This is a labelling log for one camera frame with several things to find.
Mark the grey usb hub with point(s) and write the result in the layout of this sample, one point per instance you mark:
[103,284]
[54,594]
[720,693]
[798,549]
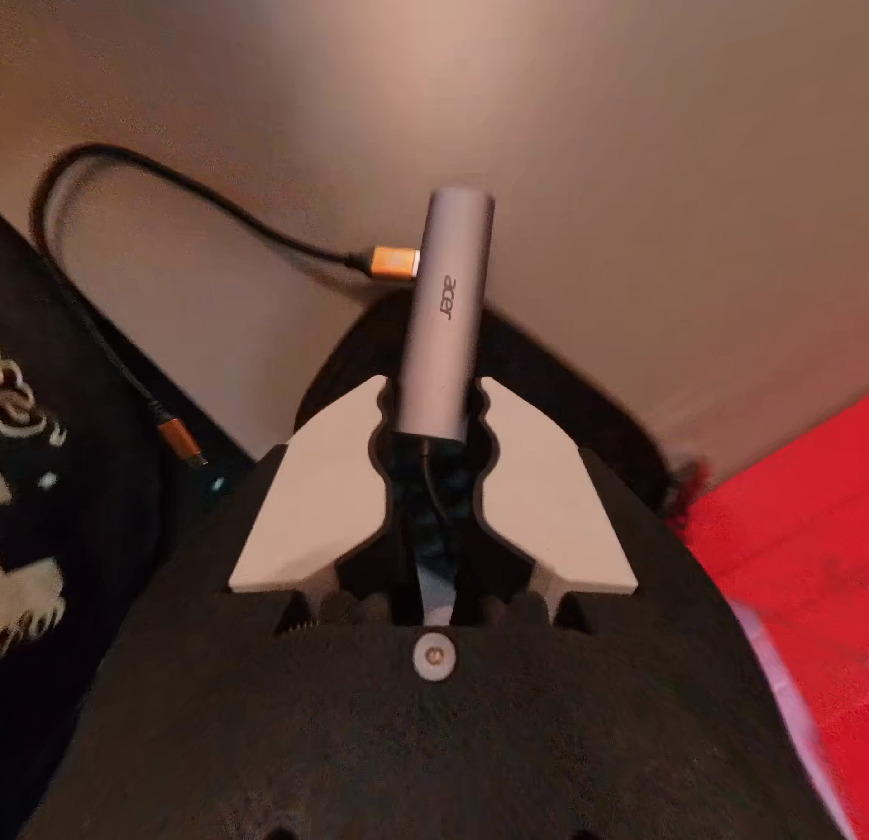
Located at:
[441,337]

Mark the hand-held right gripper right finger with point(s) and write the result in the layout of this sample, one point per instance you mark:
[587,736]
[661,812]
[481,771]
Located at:
[550,514]

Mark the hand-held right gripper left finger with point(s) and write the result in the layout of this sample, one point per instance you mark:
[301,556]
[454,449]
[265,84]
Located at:
[319,514]

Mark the red plastic bin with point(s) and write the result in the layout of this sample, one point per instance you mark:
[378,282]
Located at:
[801,514]

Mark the dark printed sweatshirt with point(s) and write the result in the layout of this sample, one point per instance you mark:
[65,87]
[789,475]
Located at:
[74,514]

